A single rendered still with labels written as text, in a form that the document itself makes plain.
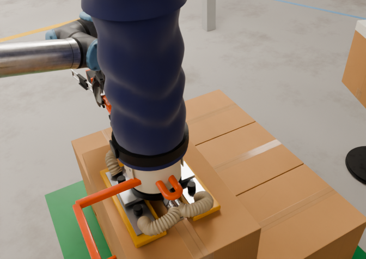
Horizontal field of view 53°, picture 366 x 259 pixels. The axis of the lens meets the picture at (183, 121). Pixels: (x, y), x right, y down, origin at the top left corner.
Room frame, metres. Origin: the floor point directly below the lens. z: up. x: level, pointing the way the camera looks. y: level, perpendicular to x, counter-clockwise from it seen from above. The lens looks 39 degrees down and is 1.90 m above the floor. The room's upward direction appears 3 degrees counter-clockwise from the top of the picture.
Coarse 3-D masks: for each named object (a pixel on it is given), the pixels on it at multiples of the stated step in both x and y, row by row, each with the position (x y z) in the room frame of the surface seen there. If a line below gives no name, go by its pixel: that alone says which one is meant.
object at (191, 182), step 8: (184, 160) 0.94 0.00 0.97; (184, 184) 0.82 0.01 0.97; (192, 184) 0.80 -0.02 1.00; (200, 184) 0.82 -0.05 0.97; (184, 192) 0.79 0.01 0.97; (192, 192) 0.79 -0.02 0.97; (184, 200) 0.76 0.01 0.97; (192, 200) 0.75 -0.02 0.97; (216, 208) 0.72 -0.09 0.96; (200, 216) 0.70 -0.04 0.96
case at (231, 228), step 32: (96, 160) 0.99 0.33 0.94; (192, 160) 0.96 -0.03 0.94; (224, 192) 0.80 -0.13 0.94; (192, 224) 0.69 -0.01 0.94; (224, 224) 0.68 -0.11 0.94; (256, 224) 0.67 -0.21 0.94; (128, 256) 0.59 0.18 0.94; (160, 256) 0.58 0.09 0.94; (192, 256) 0.58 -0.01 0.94; (224, 256) 0.60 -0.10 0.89; (256, 256) 0.66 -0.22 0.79
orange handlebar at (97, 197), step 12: (108, 108) 1.11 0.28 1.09; (132, 180) 0.74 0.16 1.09; (96, 192) 0.70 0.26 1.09; (108, 192) 0.70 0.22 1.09; (120, 192) 0.72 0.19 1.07; (168, 192) 0.69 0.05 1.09; (180, 192) 0.69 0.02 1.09; (84, 204) 0.67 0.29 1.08; (84, 216) 0.62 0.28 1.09; (84, 228) 0.58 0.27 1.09; (84, 240) 0.55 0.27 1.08; (96, 252) 0.51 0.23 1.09
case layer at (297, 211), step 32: (224, 96) 1.93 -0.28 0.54; (192, 128) 1.63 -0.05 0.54; (224, 128) 1.61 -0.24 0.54; (256, 128) 1.59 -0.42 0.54; (224, 160) 1.35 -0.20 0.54; (256, 160) 1.34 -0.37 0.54; (288, 160) 1.33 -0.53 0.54; (256, 192) 1.13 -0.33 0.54; (288, 192) 1.12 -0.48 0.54; (320, 192) 1.11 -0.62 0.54; (288, 224) 0.94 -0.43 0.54; (320, 224) 0.94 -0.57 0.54; (352, 224) 0.93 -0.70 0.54; (288, 256) 0.79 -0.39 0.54; (320, 256) 0.83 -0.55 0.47
